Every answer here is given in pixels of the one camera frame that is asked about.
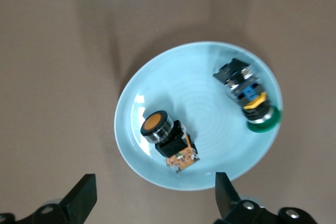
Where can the green push button switch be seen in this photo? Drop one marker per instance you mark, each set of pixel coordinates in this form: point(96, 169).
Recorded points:
point(246, 95)

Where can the orange push button switch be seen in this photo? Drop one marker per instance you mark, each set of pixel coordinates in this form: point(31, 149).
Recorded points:
point(170, 150)

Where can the light blue round plate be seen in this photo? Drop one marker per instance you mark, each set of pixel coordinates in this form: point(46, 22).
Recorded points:
point(197, 103)

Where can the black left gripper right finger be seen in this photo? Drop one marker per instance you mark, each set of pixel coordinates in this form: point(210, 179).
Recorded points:
point(227, 197)

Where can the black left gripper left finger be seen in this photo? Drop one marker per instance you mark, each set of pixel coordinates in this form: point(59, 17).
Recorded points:
point(81, 197)

